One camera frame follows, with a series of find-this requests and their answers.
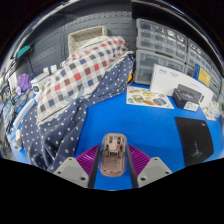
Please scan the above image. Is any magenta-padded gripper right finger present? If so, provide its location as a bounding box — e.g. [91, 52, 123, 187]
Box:
[125, 143, 174, 189]

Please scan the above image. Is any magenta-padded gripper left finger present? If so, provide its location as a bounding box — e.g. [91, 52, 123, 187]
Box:
[53, 143, 102, 190]

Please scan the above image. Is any translucent pink computer mouse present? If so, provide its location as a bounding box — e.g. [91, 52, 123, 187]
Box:
[99, 132, 128, 178]

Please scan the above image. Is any black mouse pad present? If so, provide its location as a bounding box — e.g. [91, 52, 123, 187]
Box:
[174, 116, 215, 168]

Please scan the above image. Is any navy polka dot cloth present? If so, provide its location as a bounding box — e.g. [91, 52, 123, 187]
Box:
[20, 53, 136, 174]

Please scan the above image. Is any illustrated sticker sheet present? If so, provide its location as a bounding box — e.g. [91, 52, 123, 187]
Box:
[125, 85, 175, 110]
[201, 106, 218, 122]

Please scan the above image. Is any long white bar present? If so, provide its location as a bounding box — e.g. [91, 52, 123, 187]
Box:
[12, 98, 37, 129]

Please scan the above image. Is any small black box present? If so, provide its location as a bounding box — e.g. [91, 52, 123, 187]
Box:
[171, 83, 205, 113]

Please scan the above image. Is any long white cardboard box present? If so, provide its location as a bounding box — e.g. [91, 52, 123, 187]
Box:
[149, 63, 214, 109]

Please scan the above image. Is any red blue checked cloth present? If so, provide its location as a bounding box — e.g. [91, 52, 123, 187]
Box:
[35, 35, 132, 125]

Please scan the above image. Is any white box-shaped device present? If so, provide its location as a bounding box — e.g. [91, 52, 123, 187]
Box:
[30, 72, 51, 93]

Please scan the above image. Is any purple bag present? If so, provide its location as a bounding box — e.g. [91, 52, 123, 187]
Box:
[15, 73, 33, 94]

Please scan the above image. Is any yellow and blue box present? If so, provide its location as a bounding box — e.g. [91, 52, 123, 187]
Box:
[193, 63, 212, 88]

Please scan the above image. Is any teal plastic holder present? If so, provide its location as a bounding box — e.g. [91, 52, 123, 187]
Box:
[15, 44, 32, 60]

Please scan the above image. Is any white woven basket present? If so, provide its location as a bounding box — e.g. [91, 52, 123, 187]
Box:
[67, 25, 109, 56]

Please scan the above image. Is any grey wall shelf unit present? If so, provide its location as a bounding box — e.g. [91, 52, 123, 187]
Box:
[129, 1, 223, 64]

